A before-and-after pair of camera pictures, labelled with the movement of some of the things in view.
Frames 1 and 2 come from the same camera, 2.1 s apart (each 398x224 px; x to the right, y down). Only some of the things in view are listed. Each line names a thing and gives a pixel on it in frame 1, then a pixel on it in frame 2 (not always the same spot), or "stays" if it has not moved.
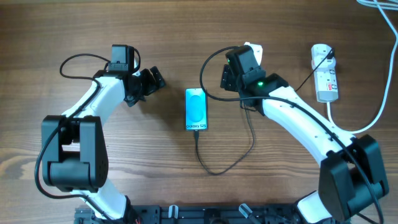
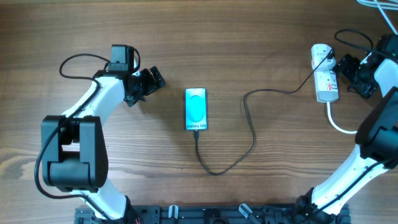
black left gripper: (151, 86) stays
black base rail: (199, 214) stays
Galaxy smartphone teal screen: (196, 106) stays
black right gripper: (229, 79) → (365, 89)
